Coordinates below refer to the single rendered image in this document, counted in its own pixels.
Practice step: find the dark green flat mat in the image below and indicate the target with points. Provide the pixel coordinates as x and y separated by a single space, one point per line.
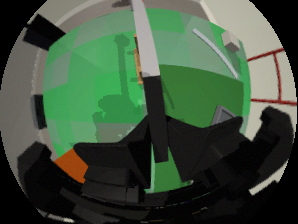
192 95

